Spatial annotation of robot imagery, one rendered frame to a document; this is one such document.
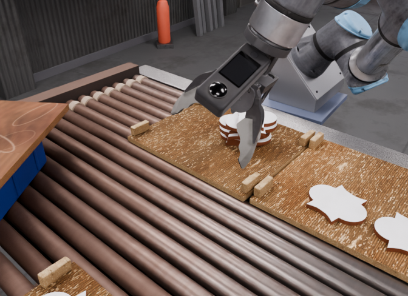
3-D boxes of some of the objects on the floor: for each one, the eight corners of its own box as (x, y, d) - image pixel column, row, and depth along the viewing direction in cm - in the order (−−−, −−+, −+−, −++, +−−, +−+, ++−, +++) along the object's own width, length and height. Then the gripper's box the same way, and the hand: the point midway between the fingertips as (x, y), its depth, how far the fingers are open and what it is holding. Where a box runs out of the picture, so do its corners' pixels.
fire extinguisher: (163, 41, 492) (160, -11, 460) (180, 45, 478) (178, -8, 446) (149, 47, 473) (144, -7, 442) (166, 51, 460) (163, -4, 428)
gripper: (336, 68, 59) (267, 161, 70) (229, -3, 62) (180, 96, 73) (322, 82, 52) (249, 183, 63) (203, 0, 55) (153, 110, 66)
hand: (203, 143), depth 66 cm, fingers open, 14 cm apart
